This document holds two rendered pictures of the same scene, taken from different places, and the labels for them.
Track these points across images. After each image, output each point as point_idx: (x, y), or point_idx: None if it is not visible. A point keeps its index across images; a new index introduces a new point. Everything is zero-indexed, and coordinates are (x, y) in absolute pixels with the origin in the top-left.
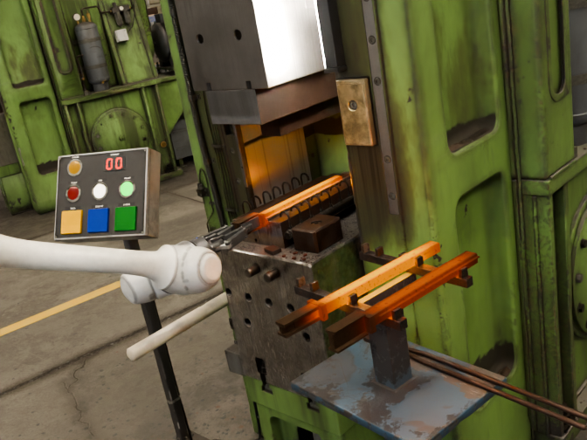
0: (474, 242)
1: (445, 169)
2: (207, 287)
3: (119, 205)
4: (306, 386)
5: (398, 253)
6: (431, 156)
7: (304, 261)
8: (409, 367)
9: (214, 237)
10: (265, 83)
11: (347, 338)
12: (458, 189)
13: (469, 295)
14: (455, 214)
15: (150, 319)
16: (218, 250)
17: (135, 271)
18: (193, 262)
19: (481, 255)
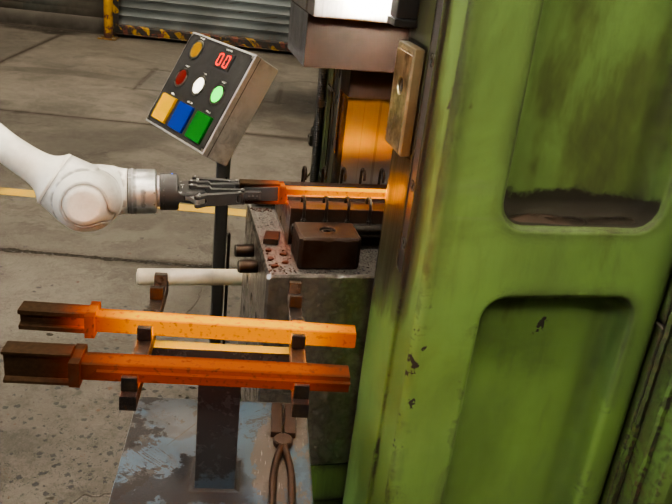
0: (543, 379)
1: (479, 242)
2: (72, 226)
3: (202, 109)
4: (139, 412)
5: (389, 327)
6: (448, 208)
7: (271, 268)
8: (231, 472)
9: (195, 184)
10: (313, 8)
11: (32, 371)
12: (500, 283)
13: (498, 446)
14: (511, 320)
15: (214, 255)
16: (186, 201)
17: (7, 164)
18: (63, 187)
19: (553, 404)
